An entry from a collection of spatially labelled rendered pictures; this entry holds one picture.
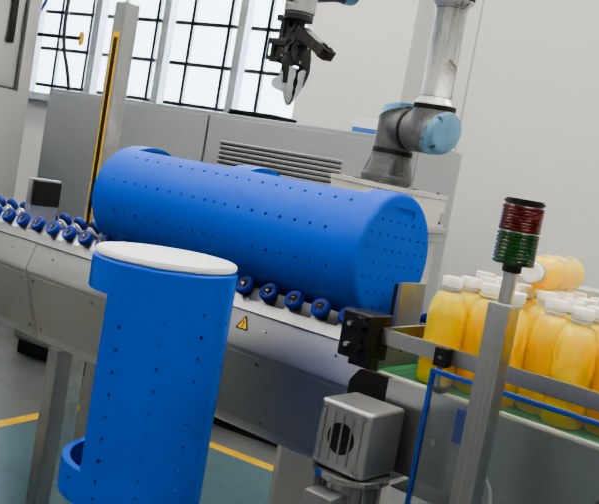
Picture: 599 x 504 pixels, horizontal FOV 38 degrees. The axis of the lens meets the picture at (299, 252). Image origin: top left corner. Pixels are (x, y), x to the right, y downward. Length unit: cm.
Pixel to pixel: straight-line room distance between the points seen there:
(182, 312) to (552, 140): 340
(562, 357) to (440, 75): 108
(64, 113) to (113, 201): 251
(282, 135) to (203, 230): 191
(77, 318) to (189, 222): 53
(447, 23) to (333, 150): 149
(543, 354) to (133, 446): 75
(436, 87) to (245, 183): 64
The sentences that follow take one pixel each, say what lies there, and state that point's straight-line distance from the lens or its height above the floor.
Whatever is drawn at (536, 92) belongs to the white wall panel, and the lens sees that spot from 483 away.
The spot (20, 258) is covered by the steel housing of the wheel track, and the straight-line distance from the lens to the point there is 263.
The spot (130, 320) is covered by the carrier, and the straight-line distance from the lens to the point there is 161.
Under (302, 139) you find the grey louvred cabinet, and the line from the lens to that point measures 387.
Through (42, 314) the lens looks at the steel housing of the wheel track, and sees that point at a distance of 261.
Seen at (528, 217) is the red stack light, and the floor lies 123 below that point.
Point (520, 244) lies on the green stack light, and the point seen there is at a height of 119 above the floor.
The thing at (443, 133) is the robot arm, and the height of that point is 141.
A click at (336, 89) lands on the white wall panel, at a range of 494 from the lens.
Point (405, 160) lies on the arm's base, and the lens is 248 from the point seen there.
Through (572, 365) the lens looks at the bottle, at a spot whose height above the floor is 101.
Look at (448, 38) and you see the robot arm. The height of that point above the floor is 165.
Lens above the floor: 124
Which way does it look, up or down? 5 degrees down
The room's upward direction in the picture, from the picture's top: 10 degrees clockwise
